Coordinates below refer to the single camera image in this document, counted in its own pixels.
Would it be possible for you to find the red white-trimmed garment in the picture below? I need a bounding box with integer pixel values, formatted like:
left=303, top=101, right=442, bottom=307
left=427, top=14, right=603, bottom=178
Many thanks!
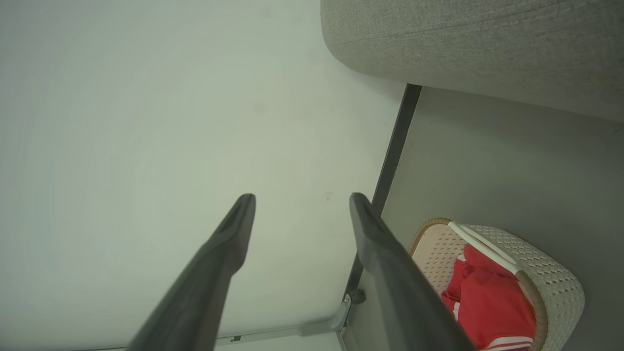
left=441, top=243, right=537, bottom=351

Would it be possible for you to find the black wall baseboard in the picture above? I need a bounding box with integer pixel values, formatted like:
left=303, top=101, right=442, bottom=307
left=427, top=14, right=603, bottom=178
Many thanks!
left=341, top=84, right=423, bottom=298

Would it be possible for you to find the cream perforated laundry basket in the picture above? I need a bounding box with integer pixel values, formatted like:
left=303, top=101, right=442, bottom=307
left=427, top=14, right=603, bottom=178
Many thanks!
left=409, top=218, right=585, bottom=351

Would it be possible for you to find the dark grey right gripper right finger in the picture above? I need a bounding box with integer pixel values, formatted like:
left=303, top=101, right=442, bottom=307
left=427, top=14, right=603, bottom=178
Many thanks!
left=349, top=193, right=476, bottom=351

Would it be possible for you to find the grey fabric sofa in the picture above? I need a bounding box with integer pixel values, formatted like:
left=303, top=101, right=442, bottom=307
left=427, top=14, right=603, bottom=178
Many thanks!
left=320, top=0, right=624, bottom=122

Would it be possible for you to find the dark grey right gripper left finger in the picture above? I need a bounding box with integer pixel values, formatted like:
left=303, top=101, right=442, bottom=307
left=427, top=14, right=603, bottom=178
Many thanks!
left=128, top=194, right=256, bottom=351

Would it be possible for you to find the grey metal partition foot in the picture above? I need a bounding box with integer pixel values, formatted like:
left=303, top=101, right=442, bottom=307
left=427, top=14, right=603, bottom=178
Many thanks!
left=214, top=292, right=352, bottom=348

